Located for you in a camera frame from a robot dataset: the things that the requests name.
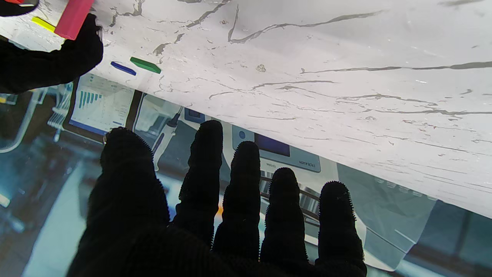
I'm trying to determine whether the green domino block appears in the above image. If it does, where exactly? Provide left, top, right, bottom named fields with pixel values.
left=130, top=57, right=162, bottom=74

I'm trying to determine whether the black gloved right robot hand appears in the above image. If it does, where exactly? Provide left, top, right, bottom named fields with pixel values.
left=0, top=0, right=104, bottom=95

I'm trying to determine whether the pink domino block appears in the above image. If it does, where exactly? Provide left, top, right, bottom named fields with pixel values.
left=54, top=0, right=95, bottom=40

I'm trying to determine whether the blue domino block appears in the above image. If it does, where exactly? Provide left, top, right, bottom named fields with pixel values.
left=110, top=61, right=137, bottom=76

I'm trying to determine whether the yellow domino block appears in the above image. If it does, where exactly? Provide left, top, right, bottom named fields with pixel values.
left=32, top=16, right=57, bottom=33

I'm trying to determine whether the printed laboratory photo backdrop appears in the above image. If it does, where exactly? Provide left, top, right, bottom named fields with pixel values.
left=0, top=73, right=492, bottom=277

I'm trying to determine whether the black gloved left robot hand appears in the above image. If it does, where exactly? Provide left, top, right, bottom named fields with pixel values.
left=67, top=120, right=367, bottom=277

